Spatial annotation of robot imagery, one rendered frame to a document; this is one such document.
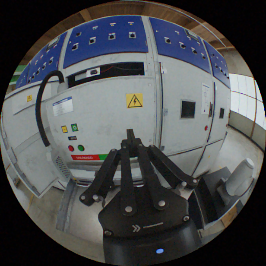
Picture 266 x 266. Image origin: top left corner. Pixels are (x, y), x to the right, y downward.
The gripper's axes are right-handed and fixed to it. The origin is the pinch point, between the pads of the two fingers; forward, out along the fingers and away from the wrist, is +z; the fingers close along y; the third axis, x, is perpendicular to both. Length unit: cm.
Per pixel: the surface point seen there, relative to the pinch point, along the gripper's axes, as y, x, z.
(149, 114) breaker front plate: 7.8, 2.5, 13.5
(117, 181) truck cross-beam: -8.9, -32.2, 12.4
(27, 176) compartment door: -74, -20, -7
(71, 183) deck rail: -41, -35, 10
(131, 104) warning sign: 1.7, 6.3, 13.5
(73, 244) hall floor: -94, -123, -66
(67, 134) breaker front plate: -26.9, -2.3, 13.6
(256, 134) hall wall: 786, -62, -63
